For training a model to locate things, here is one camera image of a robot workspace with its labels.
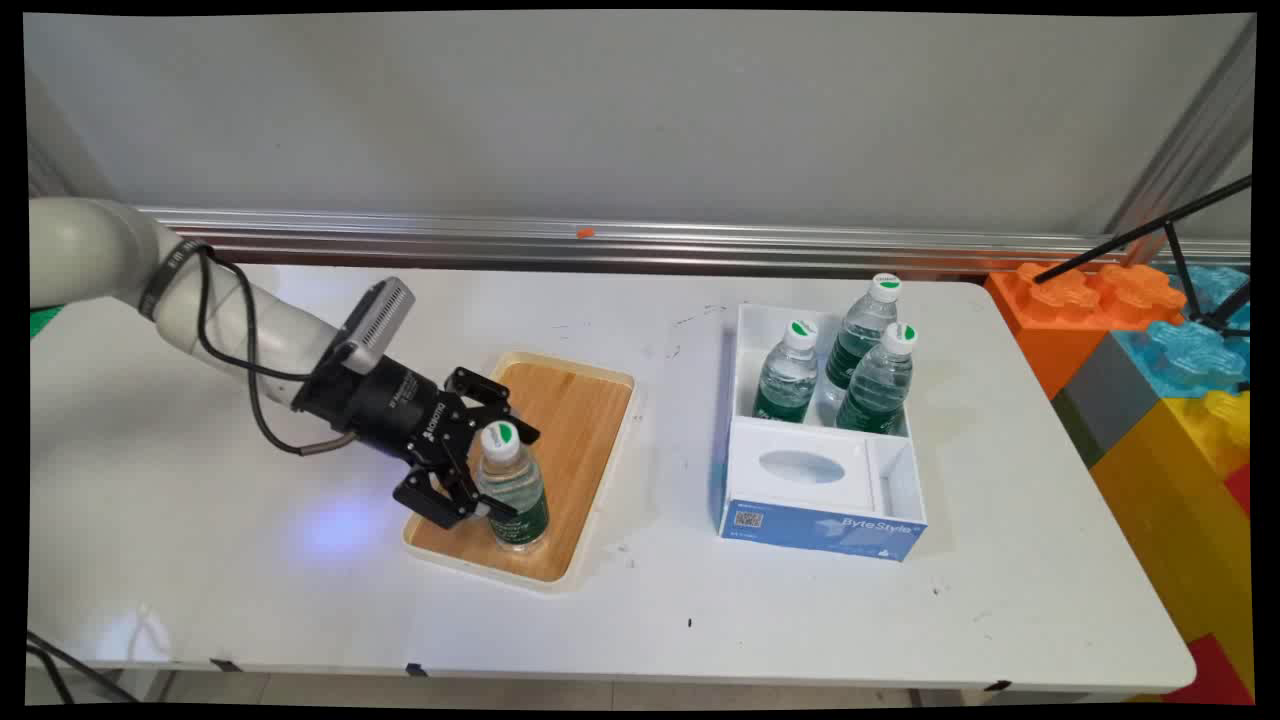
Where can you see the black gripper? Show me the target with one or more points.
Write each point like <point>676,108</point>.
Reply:
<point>385,405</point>

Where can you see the red giant building block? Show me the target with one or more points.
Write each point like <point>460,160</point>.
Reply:
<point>1215,675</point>

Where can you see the orange giant building block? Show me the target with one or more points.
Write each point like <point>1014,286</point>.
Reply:
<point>1050,330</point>

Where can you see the wooden tray with cream rim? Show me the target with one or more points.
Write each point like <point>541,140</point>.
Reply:
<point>575,430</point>

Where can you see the white and blue compartment box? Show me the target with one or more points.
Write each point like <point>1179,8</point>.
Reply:
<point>820,535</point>

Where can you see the grey giant building block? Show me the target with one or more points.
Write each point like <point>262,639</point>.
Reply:
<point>1105,400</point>

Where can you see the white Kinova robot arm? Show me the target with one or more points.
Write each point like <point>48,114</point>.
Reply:
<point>90,245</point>

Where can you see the black tripod stand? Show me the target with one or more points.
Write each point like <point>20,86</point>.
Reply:
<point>1100,249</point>

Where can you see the aluminium rail along wall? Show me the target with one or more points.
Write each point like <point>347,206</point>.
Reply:
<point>700,245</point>

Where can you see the translucent blue building block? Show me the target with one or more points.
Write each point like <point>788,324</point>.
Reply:
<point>1215,285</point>
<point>1180,360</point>

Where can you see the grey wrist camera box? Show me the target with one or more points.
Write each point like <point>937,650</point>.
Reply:
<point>380,315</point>

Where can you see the green mat piece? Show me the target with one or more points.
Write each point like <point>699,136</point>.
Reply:
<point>42,322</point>

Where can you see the yellow giant building block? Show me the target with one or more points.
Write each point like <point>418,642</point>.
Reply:
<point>1180,530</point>

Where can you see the water bottle with green label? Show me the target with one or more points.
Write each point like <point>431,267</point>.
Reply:
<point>878,395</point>
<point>858,335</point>
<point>515,500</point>
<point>785,385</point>

